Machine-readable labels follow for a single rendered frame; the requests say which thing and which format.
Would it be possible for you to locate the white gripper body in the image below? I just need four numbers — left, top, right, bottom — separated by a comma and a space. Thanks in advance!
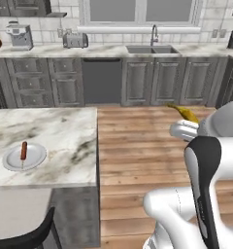
169, 119, 201, 143

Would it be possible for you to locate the yellow banana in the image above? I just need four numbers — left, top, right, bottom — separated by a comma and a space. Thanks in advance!
166, 102, 201, 125

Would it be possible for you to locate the grey dining counter base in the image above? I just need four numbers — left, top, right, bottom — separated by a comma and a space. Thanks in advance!
40, 185, 101, 249

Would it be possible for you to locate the white round plate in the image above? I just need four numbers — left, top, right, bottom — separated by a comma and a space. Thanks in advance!
2, 143, 49, 172

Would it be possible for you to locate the grey sink cupboard run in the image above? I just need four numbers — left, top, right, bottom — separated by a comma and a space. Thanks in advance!
120, 56, 230, 108

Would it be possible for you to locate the grey double sink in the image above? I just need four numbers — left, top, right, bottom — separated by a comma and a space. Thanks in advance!
125, 44, 182, 55

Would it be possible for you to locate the dark grey dishwasher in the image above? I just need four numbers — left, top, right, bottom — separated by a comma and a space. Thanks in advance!
81, 57, 123, 106

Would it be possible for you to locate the silver tap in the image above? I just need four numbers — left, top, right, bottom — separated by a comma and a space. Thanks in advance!
150, 23, 160, 48

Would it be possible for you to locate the white framed window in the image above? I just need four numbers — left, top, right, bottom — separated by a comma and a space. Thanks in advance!
77, 0, 206, 34

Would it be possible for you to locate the silver toaster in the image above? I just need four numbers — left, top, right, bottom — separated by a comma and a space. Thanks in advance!
62, 31, 89, 50

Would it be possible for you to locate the grey drawer cupboard run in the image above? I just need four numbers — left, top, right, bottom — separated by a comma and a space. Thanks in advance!
0, 55, 85, 110

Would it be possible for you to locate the brown sausage on stick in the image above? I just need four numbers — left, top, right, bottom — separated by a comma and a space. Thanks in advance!
19, 140, 28, 170

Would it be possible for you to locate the grey range hood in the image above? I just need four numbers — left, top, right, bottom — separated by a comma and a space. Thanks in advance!
45, 12, 68, 18

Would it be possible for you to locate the black chair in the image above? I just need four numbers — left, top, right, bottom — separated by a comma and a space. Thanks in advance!
0, 206, 63, 249

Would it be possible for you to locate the silver coffee machine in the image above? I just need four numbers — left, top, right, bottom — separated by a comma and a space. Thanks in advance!
5, 20, 35, 52

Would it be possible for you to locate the dark grey wall cupboard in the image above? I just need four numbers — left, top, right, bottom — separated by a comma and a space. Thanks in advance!
0, 0, 52, 18

